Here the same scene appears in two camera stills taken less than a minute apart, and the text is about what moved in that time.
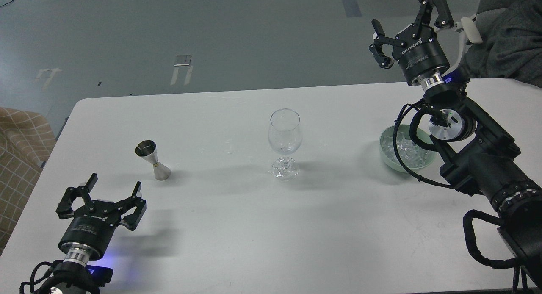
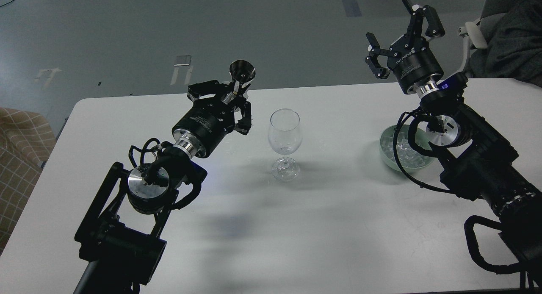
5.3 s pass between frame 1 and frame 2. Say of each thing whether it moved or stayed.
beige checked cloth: stayed
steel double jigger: moved
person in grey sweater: stayed
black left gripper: moved
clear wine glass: stayed
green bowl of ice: stayed
